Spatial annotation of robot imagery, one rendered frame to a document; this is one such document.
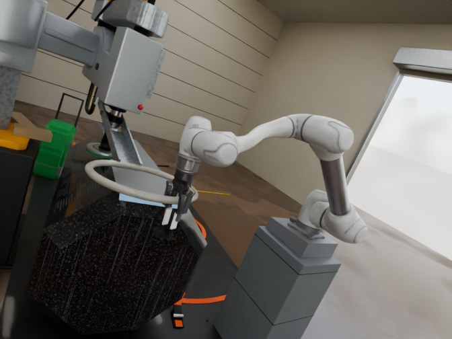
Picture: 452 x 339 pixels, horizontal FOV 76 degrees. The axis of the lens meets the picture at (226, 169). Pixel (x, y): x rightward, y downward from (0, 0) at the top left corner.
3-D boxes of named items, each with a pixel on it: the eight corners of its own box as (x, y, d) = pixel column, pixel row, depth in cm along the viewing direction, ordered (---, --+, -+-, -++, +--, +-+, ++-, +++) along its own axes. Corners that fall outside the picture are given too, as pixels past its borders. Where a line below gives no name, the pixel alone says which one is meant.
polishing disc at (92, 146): (111, 144, 194) (111, 143, 193) (130, 157, 182) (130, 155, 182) (79, 143, 177) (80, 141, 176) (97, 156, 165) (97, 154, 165)
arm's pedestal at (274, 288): (253, 311, 233) (295, 224, 216) (298, 367, 195) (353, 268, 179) (202, 320, 202) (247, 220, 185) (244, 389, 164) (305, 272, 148)
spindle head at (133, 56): (89, 95, 186) (109, 24, 177) (123, 105, 200) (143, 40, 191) (101, 108, 159) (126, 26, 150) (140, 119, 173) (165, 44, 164)
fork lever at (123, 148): (91, 100, 186) (93, 93, 184) (120, 109, 198) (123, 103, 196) (107, 165, 140) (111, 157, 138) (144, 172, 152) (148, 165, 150)
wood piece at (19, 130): (12, 135, 172) (14, 127, 171) (12, 129, 179) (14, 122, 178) (50, 142, 185) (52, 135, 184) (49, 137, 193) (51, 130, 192)
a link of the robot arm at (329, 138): (340, 217, 176) (373, 236, 159) (321, 234, 172) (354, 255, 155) (319, 106, 133) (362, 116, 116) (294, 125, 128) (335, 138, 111)
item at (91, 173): (74, 158, 132) (75, 151, 132) (169, 174, 163) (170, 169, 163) (100, 198, 95) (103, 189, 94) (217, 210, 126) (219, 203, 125)
